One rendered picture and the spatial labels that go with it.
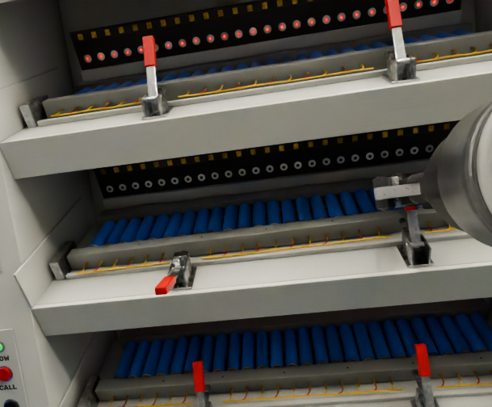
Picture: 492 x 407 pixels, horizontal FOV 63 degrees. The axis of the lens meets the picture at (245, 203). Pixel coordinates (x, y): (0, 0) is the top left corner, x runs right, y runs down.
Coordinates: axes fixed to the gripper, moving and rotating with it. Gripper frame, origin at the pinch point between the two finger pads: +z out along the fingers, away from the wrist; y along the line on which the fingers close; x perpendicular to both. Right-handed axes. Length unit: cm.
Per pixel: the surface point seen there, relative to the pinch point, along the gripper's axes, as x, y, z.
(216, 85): 15.6, -20.0, 2.0
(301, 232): -3.3, -12.1, 4.4
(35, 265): -3.4, -44.3, 0.2
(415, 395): -24.2, -0.9, 5.2
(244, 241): -3.5, -19.2, 4.4
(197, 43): 25.0, -23.3, 10.5
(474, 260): -8.0, 5.6, -0.2
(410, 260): -7.3, -1.0, -0.6
